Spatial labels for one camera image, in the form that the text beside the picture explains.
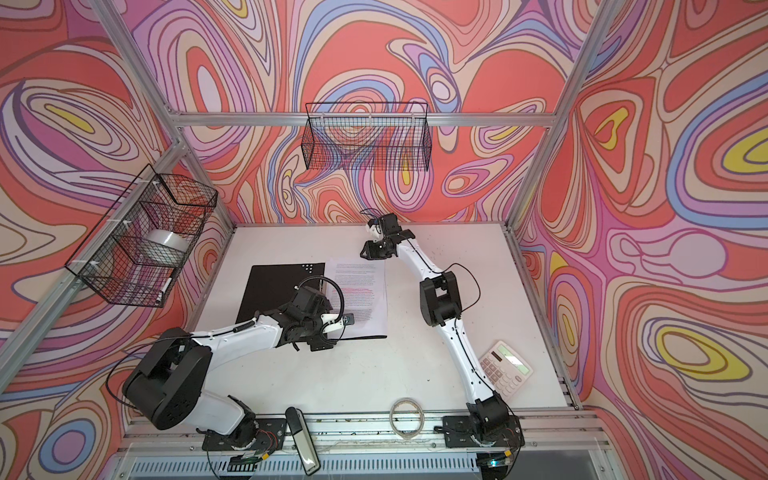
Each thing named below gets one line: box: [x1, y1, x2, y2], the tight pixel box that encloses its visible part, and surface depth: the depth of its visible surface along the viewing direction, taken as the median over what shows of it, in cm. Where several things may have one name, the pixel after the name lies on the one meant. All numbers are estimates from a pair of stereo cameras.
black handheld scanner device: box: [285, 407, 321, 476], surface depth 71 cm
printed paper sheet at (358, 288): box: [325, 260, 388, 339], surface depth 100 cm
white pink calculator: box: [478, 340, 534, 402], surface depth 84 cm
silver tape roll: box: [144, 229, 190, 253], surface depth 76 cm
